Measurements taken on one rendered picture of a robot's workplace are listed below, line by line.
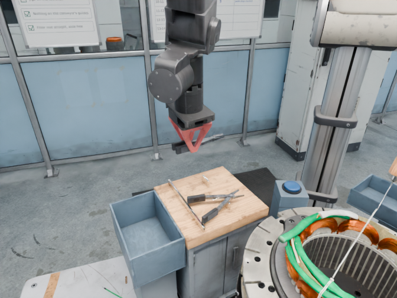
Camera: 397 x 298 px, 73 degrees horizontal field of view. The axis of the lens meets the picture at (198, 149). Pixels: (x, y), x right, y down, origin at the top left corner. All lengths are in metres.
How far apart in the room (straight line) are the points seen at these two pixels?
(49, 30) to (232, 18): 1.46
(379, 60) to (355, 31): 2.29
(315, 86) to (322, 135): 1.79
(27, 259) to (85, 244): 0.35
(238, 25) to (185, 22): 2.19
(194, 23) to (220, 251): 0.46
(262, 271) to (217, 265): 0.21
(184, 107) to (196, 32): 0.14
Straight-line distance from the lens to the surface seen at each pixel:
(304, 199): 0.73
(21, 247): 2.26
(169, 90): 0.43
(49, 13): 2.42
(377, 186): 0.84
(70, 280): 0.91
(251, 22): 2.70
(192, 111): 0.52
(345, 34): 0.76
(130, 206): 0.66
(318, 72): 2.59
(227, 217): 0.58
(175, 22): 0.47
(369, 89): 3.09
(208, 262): 0.64
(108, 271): 0.89
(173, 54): 0.44
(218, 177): 0.69
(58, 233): 2.24
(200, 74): 0.50
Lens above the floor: 1.47
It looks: 30 degrees down
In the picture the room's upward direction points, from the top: straight up
